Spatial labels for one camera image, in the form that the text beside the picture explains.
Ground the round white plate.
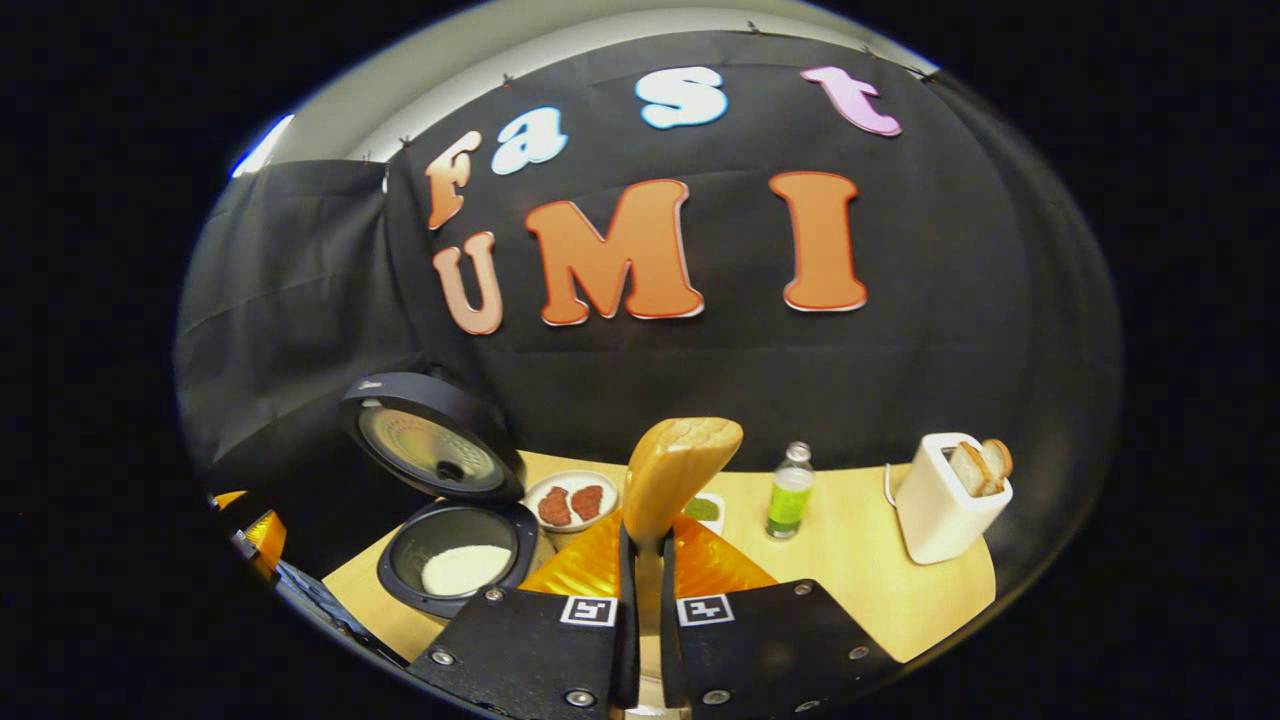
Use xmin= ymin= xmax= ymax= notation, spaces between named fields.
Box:
xmin=521 ymin=469 xmax=622 ymax=537

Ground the ceiling light panel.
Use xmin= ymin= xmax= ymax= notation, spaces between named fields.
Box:
xmin=231 ymin=112 xmax=297 ymax=180

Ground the wooden spoon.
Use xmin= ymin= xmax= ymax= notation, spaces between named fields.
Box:
xmin=621 ymin=416 xmax=746 ymax=646

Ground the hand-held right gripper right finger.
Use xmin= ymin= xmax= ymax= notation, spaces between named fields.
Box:
xmin=659 ymin=512 xmax=902 ymax=720

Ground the white divided bean dish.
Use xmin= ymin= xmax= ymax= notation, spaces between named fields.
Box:
xmin=684 ymin=491 xmax=727 ymax=537

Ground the white toaster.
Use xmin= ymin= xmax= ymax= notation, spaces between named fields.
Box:
xmin=892 ymin=431 xmax=1016 ymax=567

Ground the green label plastic bottle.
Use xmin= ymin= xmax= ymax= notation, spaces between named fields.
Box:
xmin=764 ymin=440 xmax=817 ymax=542

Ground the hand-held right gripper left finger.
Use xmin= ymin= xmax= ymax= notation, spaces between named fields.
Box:
xmin=404 ymin=510 xmax=642 ymax=720

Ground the black silver rice cooker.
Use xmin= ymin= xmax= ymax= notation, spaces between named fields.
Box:
xmin=337 ymin=371 xmax=542 ymax=622

